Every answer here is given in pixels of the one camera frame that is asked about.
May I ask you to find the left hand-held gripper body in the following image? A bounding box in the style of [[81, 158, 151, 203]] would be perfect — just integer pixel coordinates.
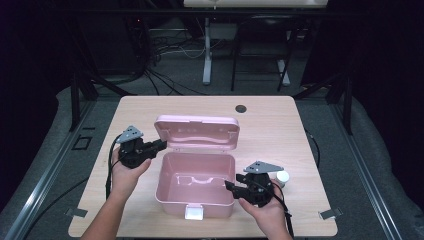
[[115, 125, 158, 169]]

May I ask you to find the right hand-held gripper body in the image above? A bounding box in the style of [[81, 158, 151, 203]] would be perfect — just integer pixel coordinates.
[[243, 160, 285, 208]]

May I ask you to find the white pill bottle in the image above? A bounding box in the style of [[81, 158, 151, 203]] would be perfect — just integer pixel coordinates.
[[275, 169, 290, 188]]

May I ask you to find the pink storage box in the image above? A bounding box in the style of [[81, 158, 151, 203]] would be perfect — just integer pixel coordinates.
[[153, 114, 241, 221]]

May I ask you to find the person's left hand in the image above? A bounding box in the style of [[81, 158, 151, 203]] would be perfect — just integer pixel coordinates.
[[110, 147, 153, 202]]

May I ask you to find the person's right hand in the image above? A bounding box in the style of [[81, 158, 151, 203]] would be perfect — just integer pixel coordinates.
[[238, 179, 287, 231]]

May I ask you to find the grey tape strip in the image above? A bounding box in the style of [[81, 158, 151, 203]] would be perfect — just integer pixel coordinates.
[[318, 207, 343, 220], [64, 207, 89, 218]]

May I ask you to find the black metal stand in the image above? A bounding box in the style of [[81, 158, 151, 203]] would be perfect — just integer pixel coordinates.
[[68, 71, 138, 133], [293, 71, 354, 136]]

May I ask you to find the black chair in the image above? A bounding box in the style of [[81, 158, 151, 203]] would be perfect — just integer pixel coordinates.
[[230, 14, 301, 93]]

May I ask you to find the white desk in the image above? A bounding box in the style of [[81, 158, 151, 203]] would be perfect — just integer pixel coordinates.
[[183, 0, 331, 87]]

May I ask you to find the left hand-held gripper cable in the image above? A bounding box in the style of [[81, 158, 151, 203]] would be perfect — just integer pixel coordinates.
[[104, 134, 125, 201]]

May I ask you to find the hand-held gripper cable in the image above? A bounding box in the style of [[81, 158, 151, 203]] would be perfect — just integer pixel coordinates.
[[104, 134, 125, 201], [266, 181, 295, 238]]

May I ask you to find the right hand-held gripper cable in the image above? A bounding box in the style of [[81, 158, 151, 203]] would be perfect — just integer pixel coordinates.
[[266, 181, 295, 238]]

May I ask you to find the black cable beside table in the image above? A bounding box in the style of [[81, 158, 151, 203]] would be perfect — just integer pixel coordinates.
[[303, 128, 322, 169]]

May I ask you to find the black floor cable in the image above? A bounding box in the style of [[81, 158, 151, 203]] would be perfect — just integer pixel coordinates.
[[23, 176, 89, 240]]

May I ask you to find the aluminium floor rail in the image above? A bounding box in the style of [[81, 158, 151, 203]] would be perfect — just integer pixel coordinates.
[[329, 103, 404, 240], [3, 99, 98, 240]]

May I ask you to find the tangle of floor cables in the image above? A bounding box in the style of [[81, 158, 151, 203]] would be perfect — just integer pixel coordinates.
[[143, 31, 208, 96]]

